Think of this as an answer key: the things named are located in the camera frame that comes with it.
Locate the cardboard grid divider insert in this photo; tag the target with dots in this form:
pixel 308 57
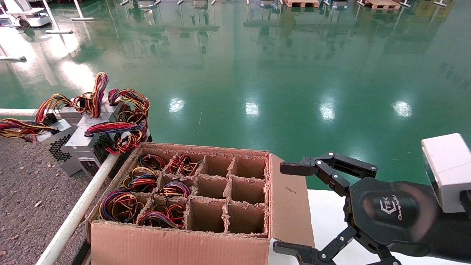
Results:
pixel 227 193

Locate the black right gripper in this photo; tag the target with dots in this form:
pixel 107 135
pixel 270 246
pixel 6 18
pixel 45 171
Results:
pixel 390 211

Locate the wooden pallet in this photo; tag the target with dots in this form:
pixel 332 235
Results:
pixel 382 4
pixel 301 3

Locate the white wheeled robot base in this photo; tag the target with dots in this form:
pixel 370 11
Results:
pixel 338 3
pixel 31 16

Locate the white table leg with foot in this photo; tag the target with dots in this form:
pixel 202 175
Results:
pixel 59 31
pixel 13 58
pixel 82 18

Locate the dark grey foam mat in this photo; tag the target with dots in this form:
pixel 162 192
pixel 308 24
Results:
pixel 29 191

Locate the brown cardboard box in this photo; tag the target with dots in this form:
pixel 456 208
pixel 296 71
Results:
pixel 176 246

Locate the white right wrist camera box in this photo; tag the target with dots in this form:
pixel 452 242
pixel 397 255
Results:
pixel 449 165

